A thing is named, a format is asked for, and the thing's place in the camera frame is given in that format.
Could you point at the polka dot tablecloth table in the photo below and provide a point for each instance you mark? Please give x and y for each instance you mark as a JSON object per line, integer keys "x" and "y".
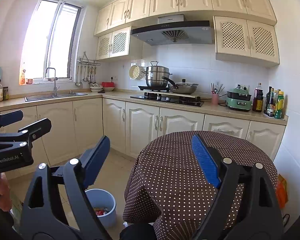
{"x": 170, "y": 180}

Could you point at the wooden board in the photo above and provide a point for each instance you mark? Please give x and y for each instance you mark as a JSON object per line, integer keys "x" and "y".
{"x": 180, "y": 95}

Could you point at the red box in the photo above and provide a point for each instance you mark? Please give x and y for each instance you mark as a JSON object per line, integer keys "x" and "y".
{"x": 108, "y": 84}

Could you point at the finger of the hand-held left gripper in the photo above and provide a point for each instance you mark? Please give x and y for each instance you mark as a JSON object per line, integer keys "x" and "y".
{"x": 10, "y": 117}
{"x": 37, "y": 128}

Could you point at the orange sill bottle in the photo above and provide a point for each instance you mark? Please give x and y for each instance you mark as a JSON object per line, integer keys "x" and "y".
{"x": 22, "y": 78}

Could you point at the steel steamer pot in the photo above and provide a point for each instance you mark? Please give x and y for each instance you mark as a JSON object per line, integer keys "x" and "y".
{"x": 156, "y": 76}

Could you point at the metal utensil rack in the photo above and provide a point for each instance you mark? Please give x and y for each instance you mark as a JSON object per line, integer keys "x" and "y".
{"x": 88, "y": 62}

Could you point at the green oil bottle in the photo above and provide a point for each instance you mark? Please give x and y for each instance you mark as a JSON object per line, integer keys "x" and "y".
{"x": 279, "y": 107}

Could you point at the metal faucet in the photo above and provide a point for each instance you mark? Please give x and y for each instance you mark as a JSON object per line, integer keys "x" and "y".
{"x": 55, "y": 85}

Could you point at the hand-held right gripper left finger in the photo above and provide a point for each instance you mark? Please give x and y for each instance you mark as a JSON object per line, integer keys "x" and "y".
{"x": 97, "y": 160}

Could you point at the small dark jar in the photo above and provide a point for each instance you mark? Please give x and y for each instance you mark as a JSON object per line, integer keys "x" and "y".
{"x": 5, "y": 93}

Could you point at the black gas stove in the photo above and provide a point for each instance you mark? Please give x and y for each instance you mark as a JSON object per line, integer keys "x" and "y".
{"x": 170, "y": 101}

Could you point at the person's left hand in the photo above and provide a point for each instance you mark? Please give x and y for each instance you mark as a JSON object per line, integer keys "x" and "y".
{"x": 3, "y": 192}

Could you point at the pink utensil holder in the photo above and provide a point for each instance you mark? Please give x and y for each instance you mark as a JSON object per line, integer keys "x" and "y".
{"x": 215, "y": 98}

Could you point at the stacked white bowls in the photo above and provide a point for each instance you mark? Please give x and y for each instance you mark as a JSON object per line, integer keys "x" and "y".
{"x": 96, "y": 88}

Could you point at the beige kitchen countertop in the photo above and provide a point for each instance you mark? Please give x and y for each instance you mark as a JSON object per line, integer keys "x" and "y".
{"x": 115, "y": 95}

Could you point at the steel wok with lid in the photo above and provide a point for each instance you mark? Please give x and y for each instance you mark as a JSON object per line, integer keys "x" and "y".
{"x": 183, "y": 88}

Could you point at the light blue waste bin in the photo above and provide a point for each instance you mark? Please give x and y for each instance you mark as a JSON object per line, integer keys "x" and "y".
{"x": 111, "y": 217}

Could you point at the orange bag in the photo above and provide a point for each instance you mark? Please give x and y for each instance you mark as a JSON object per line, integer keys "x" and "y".
{"x": 281, "y": 190}

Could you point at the steel sink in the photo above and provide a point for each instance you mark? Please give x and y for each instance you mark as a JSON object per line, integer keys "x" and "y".
{"x": 55, "y": 96}

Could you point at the dark glass bottle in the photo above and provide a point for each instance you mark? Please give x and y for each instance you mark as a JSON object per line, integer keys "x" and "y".
{"x": 268, "y": 102}

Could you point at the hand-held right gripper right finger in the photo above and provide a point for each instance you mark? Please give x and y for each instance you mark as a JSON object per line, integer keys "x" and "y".
{"x": 206, "y": 162}

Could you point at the row of hanging utensils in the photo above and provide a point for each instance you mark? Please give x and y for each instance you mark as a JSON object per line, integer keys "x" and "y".
{"x": 86, "y": 76}

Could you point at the small red cup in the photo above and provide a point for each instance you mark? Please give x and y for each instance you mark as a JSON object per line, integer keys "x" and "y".
{"x": 30, "y": 81}

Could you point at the cream lattice door cabinet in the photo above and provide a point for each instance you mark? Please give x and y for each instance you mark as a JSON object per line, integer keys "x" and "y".
{"x": 247, "y": 40}
{"x": 115, "y": 43}

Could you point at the green electric cooker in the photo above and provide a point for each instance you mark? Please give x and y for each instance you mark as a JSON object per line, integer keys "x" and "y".
{"x": 238, "y": 102}

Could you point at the cream round colander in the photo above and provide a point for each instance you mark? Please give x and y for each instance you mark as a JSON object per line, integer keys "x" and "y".
{"x": 135, "y": 72}

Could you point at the kitchen window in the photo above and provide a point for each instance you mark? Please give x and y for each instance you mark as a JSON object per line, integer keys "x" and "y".
{"x": 52, "y": 40}

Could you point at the grey range hood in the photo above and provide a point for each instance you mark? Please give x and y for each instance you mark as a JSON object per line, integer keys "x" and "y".
{"x": 172, "y": 32}

